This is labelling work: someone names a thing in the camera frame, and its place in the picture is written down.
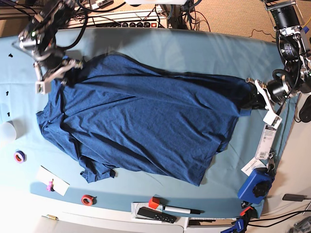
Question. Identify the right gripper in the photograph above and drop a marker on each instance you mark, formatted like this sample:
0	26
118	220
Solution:
59	67

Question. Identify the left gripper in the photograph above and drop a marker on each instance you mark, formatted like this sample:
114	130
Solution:
277	91

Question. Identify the dark blue t-shirt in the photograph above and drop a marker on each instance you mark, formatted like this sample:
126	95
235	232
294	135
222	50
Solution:
127	115

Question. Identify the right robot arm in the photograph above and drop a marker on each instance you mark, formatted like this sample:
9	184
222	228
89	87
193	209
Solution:
38	40

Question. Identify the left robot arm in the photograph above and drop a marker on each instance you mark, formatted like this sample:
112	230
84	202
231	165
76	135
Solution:
294	50

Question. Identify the clear blister package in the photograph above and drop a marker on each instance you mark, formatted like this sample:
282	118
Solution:
265	142

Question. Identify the white paper label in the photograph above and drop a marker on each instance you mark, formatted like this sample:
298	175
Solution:
251	165

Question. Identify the white plastic cup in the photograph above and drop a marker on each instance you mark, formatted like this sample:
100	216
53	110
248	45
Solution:
8	133

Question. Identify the blue box with knob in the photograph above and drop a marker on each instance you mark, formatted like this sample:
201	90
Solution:
257	185

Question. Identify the purple tape roll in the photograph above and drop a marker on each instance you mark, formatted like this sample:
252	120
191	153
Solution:
20	156

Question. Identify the white power strip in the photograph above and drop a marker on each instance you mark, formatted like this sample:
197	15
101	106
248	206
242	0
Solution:
138	18

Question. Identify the black small device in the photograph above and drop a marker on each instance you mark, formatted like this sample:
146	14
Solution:
293	197

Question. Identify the white card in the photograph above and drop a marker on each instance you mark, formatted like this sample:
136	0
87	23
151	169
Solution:
59	185

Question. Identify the orange clamp bottom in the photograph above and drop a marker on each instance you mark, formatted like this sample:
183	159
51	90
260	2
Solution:
249	212

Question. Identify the pink small toy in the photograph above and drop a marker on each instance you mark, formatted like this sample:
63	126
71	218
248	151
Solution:
50	186

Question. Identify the red tape roll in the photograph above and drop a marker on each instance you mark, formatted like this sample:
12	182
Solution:
87	200

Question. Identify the blue clamp bottom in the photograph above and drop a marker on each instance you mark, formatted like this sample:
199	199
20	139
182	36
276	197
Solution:
239	226

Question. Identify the white black marker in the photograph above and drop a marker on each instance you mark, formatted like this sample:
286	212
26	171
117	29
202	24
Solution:
182	210

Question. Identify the red small block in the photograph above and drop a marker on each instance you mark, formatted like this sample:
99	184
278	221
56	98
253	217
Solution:
154	202

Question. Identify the black remote control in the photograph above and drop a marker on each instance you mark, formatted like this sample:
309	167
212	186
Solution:
156	215

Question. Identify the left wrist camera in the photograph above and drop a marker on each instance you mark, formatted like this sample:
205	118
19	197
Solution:
272	119

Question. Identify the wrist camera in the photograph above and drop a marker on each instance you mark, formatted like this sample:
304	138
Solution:
272	119
43	88

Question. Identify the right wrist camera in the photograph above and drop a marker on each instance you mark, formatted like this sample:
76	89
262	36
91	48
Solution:
43	88

